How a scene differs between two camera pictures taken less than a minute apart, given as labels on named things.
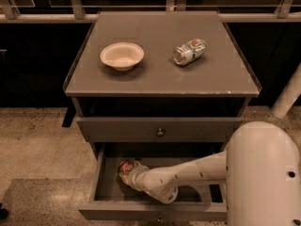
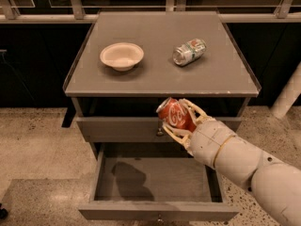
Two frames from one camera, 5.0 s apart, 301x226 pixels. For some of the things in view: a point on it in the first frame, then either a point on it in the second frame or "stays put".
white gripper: [134, 177] -> [209, 139]
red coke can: [126, 167] -> [172, 110]
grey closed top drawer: [157, 129] stays put
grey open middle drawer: [111, 199] stays put
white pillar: [291, 93] stays put
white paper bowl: [121, 56] stays put
